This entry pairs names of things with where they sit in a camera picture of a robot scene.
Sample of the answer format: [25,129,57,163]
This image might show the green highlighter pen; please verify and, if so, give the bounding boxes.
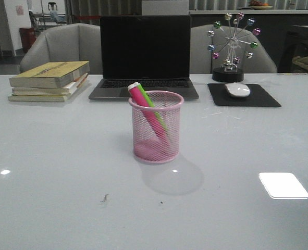
[137,82,171,143]

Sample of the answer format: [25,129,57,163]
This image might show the pink highlighter pen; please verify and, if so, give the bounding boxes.
[128,82,167,142]

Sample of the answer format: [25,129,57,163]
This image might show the pink mesh pen holder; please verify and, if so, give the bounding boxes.
[128,91,184,164]

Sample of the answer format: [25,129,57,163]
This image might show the dark grey laptop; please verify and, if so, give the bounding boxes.
[89,15,199,101]

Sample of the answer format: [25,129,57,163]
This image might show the white computer mouse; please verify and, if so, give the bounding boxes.
[224,83,251,98]

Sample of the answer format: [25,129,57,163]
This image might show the ferris wheel desk toy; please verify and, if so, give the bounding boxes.
[207,12,261,83]

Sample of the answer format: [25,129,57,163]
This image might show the middle cream book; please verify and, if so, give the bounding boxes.
[12,73,88,95]

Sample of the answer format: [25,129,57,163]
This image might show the cream book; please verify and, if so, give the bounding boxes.
[8,81,86,102]
[12,73,88,95]

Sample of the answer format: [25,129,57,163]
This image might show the grey armchair right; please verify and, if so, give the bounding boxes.
[190,24,277,74]

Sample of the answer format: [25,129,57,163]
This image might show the grey armchair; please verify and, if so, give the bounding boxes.
[19,23,103,74]
[190,24,277,74]

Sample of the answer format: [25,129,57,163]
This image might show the black mouse pad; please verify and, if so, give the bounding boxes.
[207,83,281,107]

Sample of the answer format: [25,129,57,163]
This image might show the top yellow book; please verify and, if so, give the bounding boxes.
[9,61,90,89]

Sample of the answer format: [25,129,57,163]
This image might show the grey armchair left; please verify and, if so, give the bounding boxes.
[19,23,103,74]

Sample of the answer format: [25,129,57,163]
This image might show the white box behind laptop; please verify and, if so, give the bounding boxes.
[141,1,189,16]

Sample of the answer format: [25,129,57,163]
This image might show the bottom cream book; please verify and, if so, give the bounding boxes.
[8,81,86,102]

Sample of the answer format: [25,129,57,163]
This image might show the red trash bin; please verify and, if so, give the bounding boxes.
[19,27,36,53]

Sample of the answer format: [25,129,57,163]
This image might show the fruit bowl on counter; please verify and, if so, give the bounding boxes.
[249,0,272,10]

